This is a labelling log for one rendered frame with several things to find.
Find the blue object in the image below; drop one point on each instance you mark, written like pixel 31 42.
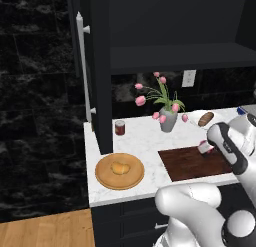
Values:
pixel 240 110

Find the dark wall cabinet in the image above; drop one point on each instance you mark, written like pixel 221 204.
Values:
pixel 180 31

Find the grey vase with pink tulips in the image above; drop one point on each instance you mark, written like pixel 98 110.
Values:
pixel 168 119

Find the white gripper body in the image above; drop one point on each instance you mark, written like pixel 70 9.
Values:
pixel 204 147

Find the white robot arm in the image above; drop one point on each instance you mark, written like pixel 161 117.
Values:
pixel 196 214

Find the dark cabinet door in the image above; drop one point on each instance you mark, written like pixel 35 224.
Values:
pixel 101 74
pixel 247 22

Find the dark base cabinet drawers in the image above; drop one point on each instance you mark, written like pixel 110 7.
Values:
pixel 123 221

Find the red jam jar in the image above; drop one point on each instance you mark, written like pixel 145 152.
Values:
pixel 120 128

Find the white wall outlet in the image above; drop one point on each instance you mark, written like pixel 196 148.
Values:
pixel 189 78

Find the golden croissant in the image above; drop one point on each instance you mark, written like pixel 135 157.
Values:
pixel 120 168

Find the dark wooden cutting board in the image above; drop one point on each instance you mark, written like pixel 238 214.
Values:
pixel 190 162

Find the brown bread loaf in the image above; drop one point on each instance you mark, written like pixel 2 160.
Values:
pixel 205 119

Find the round wooden plate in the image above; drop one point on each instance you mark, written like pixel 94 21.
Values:
pixel 106 177

